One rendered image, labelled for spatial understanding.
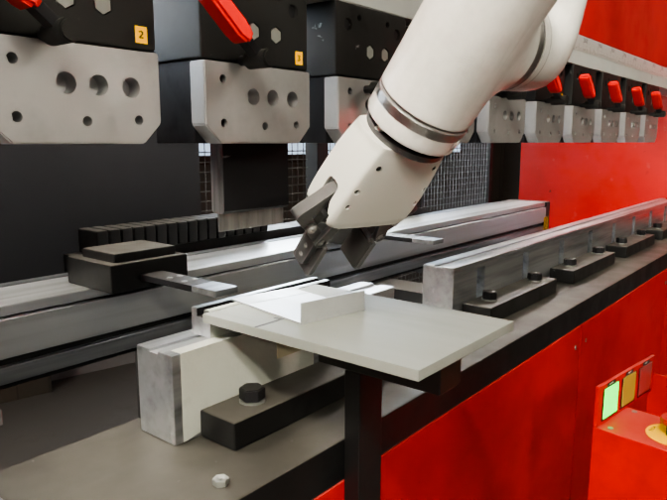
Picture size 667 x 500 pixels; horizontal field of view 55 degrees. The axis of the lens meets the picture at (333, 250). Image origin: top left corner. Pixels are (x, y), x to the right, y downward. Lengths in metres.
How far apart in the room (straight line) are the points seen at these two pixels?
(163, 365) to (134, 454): 0.09
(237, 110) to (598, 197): 2.25
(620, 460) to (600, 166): 1.90
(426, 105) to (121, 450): 0.44
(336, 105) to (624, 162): 2.07
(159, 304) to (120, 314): 0.06
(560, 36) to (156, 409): 0.51
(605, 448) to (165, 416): 0.61
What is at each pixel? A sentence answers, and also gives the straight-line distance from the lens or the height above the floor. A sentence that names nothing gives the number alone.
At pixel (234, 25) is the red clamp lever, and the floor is 1.28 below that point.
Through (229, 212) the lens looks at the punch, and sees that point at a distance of 0.70.
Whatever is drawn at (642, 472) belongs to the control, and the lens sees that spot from 0.99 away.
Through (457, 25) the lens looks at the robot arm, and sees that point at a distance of 0.48.
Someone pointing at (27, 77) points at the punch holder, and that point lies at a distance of 0.54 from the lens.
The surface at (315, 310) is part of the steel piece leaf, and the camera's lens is 0.63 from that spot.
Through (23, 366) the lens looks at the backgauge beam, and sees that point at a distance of 0.88.
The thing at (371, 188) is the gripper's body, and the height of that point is 1.14.
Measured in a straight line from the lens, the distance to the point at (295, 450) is 0.66.
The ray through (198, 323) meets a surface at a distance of 0.71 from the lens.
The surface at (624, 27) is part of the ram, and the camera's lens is 1.84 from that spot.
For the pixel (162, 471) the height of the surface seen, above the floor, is 0.87.
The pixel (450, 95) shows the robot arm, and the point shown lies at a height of 1.21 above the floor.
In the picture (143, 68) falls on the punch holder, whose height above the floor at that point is 1.24.
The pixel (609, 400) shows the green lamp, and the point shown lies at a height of 0.81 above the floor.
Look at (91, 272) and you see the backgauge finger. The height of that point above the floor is 1.01.
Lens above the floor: 1.18
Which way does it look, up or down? 10 degrees down
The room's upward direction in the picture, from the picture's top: straight up
